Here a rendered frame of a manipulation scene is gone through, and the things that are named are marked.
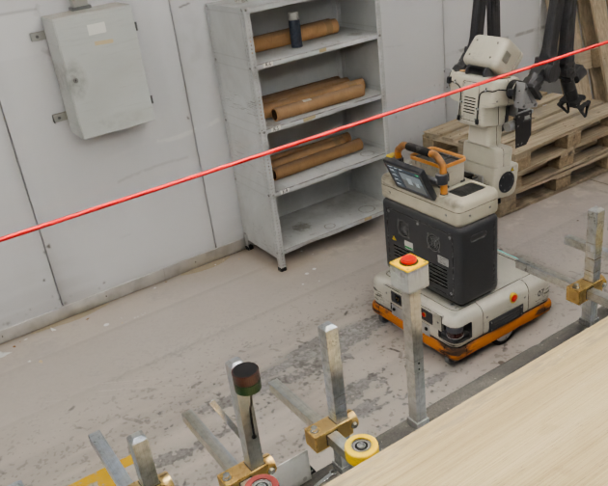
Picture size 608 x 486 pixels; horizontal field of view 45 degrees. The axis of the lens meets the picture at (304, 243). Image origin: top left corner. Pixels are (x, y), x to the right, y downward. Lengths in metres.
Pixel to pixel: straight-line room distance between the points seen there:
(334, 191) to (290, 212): 0.37
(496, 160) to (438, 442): 1.94
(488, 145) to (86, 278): 2.37
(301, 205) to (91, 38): 1.84
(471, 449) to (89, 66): 2.77
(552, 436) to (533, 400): 0.13
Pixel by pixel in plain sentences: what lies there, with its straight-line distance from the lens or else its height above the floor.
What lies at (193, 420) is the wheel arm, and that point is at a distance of 2.00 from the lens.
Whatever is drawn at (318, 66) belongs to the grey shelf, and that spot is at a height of 1.04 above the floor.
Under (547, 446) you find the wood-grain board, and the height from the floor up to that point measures 0.90.
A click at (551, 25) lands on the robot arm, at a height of 1.43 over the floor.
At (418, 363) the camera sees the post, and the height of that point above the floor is 0.92.
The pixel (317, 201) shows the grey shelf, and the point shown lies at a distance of 4.96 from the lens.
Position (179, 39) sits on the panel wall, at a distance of 4.27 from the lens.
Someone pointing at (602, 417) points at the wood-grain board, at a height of 0.90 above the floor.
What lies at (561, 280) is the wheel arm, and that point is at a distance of 2.49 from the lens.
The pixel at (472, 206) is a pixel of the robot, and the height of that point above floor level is 0.78.
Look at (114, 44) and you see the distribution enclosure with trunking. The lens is 3.89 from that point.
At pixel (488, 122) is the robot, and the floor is 1.03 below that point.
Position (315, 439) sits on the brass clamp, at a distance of 1.86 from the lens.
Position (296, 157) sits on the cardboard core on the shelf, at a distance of 4.53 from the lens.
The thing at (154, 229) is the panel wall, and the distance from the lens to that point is 4.44.
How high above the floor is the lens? 2.10
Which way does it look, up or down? 26 degrees down
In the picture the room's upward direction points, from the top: 7 degrees counter-clockwise
